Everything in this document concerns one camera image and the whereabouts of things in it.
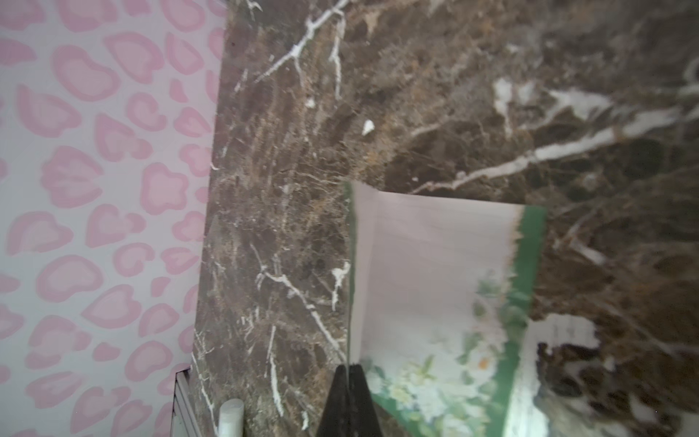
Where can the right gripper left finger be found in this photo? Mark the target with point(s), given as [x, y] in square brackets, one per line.
[335, 419]

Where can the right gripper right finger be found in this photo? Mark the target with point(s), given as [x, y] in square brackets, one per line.
[363, 419]

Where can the green floral letter paper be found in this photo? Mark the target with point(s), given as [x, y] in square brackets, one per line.
[440, 295]

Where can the white glue stick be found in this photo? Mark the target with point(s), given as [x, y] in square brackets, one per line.
[231, 421]

